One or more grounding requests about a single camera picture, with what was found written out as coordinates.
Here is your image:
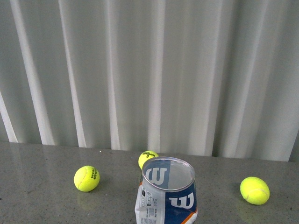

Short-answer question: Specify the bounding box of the blue white tennis ball can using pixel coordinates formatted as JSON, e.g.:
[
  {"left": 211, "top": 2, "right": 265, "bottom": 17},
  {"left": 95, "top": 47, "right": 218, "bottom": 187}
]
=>
[{"left": 135, "top": 157, "right": 198, "bottom": 224}]

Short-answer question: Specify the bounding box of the Wilson 3 tennis ball far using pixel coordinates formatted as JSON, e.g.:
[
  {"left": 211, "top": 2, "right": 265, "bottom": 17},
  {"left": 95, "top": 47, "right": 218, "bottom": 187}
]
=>
[{"left": 138, "top": 150, "right": 159, "bottom": 169}]

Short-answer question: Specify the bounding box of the Head Team tennis ball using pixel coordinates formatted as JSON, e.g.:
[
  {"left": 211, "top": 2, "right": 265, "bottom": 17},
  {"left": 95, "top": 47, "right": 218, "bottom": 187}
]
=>
[{"left": 73, "top": 166, "right": 100, "bottom": 192}]

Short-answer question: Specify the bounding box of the plain yellow tennis ball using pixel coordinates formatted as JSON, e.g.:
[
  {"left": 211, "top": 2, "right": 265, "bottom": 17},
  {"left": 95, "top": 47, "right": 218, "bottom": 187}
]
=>
[{"left": 240, "top": 176, "right": 270, "bottom": 205}]

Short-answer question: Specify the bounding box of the white pleated curtain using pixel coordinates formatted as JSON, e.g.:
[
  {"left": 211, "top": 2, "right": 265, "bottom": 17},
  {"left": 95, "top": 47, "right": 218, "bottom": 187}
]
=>
[{"left": 0, "top": 0, "right": 299, "bottom": 161}]

